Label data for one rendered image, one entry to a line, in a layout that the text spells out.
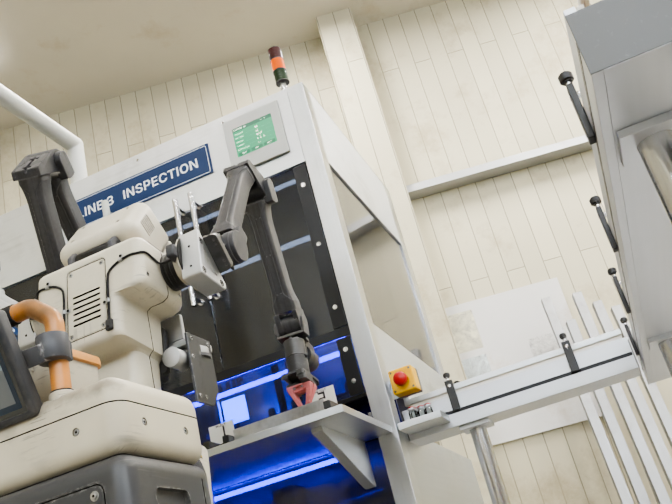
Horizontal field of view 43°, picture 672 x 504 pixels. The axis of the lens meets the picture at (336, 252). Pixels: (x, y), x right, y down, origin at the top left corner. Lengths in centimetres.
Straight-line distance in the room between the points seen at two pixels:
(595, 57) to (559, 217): 570
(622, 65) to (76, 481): 95
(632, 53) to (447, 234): 564
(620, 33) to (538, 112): 611
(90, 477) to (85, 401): 12
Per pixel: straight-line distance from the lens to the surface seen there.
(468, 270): 649
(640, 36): 102
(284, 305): 228
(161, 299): 188
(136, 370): 183
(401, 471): 248
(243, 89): 750
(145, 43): 734
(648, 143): 115
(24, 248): 335
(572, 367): 252
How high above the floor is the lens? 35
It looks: 24 degrees up
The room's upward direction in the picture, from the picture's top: 15 degrees counter-clockwise
